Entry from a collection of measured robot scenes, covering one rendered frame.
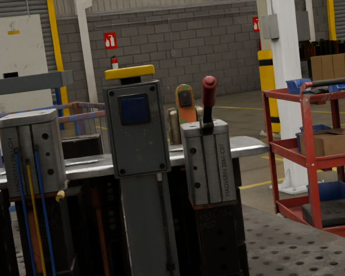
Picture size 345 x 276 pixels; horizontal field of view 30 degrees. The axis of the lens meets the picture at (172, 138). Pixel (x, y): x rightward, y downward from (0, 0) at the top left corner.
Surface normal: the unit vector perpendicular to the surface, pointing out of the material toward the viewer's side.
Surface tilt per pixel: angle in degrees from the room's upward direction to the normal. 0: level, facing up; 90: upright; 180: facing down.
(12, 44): 90
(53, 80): 90
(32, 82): 90
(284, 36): 90
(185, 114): 78
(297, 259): 0
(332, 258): 0
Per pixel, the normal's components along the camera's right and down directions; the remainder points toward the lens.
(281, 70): -0.91, 0.16
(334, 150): 0.28, 0.08
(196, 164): 0.07, 0.11
